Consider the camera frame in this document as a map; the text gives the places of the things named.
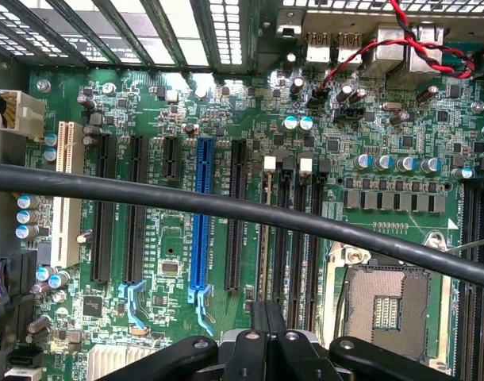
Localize flat black wire plug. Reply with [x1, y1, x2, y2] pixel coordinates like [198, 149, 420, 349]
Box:
[6, 345, 44, 368]

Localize short black expansion slot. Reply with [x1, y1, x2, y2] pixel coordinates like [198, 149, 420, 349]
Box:
[161, 136, 182, 180]

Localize metal USB port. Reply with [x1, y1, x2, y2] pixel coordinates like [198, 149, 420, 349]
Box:
[305, 31, 332, 67]
[335, 31, 364, 67]

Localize green Dell motherboard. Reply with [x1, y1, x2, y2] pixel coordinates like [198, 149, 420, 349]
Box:
[11, 65, 484, 381]

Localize red black twisted wire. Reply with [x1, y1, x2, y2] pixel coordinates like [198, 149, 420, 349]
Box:
[319, 0, 478, 93]

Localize thin metal locking lever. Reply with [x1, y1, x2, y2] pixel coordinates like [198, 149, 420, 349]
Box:
[446, 237, 484, 255]

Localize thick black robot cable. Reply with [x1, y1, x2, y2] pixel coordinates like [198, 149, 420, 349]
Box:
[0, 161, 484, 291]

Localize black connector purple wires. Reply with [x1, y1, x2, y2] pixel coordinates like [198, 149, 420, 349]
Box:
[0, 249, 39, 318]

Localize long black expansion slot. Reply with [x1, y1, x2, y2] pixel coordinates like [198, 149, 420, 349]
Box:
[225, 138, 248, 293]
[90, 133, 118, 283]
[117, 133, 150, 330]

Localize open black grey PC case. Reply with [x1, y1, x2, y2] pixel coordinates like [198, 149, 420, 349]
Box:
[0, 0, 484, 94]

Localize large metal port block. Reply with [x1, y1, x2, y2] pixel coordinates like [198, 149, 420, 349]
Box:
[386, 23, 445, 90]
[363, 24, 413, 79]

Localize black RAM slot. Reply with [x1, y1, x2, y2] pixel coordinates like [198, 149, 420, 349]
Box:
[286, 157, 315, 330]
[304, 158, 331, 333]
[271, 156, 295, 309]
[455, 178, 476, 381]
[472, 178, 484, 381]

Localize white PCI expansion slot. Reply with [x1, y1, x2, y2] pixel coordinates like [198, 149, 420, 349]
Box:
[50, 121, 85, 270]

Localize silver finned heatsink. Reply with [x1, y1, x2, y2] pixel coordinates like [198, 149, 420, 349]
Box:
[86, 343, 162, 381]

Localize blue expansion slot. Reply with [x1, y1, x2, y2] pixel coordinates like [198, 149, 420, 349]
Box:
[187, 137, 216, 338]

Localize white power connector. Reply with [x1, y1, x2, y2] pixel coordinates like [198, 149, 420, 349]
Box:
[0, 89, 48, 140]

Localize CPU socket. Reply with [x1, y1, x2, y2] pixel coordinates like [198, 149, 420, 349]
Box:
[343, 264, 432, 360]

